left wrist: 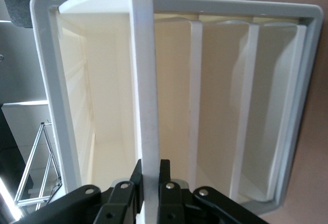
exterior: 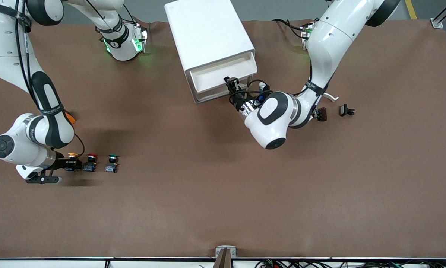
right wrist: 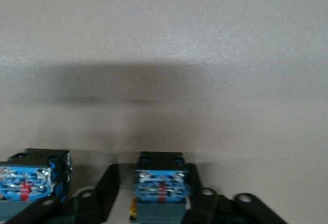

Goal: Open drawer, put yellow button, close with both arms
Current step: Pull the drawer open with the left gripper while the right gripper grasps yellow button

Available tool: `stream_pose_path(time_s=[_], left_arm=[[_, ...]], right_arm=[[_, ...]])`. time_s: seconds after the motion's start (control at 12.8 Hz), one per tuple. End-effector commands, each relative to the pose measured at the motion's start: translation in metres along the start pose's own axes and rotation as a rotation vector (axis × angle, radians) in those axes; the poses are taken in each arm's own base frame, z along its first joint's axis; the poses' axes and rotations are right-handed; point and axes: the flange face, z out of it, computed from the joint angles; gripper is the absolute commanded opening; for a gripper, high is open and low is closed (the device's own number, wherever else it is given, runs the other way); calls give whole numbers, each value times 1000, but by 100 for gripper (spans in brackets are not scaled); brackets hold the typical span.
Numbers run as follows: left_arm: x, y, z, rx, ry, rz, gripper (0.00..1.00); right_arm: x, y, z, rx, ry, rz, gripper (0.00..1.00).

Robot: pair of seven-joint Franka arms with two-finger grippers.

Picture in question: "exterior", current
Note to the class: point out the small black clip part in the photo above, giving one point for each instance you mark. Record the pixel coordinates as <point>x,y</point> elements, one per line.
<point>344,110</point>

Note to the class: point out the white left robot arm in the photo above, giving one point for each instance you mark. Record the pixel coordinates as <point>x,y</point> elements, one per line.
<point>275,123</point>

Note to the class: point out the white drawer cabinet housing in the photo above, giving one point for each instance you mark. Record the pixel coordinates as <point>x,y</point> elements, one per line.
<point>204,29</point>

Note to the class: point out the brown camera mount post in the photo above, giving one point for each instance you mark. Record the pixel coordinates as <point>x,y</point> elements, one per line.
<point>223,260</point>

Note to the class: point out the white cabinet drawer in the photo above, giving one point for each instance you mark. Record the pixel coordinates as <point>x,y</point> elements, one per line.
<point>211,97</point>
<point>222,70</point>

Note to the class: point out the right arm base connector plate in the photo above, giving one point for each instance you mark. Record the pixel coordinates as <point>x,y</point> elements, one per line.
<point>141,37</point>

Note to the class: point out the brown table cover mat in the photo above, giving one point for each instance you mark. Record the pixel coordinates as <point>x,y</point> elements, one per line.
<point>222,186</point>

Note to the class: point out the white table edge rail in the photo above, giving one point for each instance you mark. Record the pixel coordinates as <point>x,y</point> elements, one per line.
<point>59,263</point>

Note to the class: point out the yellow push button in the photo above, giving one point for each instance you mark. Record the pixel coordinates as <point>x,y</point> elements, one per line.
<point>72,155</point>

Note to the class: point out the orange button enclosure box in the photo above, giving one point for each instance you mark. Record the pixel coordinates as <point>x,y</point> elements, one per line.
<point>71,118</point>

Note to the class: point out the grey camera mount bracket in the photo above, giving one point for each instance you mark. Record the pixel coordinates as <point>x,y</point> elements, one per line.
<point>219,249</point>

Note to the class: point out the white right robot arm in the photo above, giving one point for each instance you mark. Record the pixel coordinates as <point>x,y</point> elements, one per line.
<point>6,56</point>

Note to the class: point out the dark brown small component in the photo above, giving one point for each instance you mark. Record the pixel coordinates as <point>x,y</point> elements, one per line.
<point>322,114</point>

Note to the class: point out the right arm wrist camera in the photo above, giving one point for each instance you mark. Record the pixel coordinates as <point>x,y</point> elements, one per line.
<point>40,180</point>

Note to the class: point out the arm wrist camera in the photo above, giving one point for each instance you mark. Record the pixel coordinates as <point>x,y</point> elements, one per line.
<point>261,98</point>
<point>40,180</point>

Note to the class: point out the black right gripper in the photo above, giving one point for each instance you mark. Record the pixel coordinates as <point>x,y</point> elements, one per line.
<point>63,163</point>

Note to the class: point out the red push button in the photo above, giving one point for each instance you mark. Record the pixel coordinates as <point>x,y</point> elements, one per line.
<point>91,162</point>

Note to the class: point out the white curved plastic piece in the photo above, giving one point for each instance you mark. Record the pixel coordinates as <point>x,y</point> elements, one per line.
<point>332,97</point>

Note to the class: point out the left arm base connector plate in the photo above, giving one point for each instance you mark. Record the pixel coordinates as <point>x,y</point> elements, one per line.
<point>304,31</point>

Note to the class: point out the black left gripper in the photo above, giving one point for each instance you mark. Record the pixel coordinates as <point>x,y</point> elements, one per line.
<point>238,99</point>

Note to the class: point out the green push button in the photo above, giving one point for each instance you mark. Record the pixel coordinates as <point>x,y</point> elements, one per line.
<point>112,163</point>

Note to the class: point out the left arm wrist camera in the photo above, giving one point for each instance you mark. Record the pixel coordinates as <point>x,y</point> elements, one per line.
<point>261,98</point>

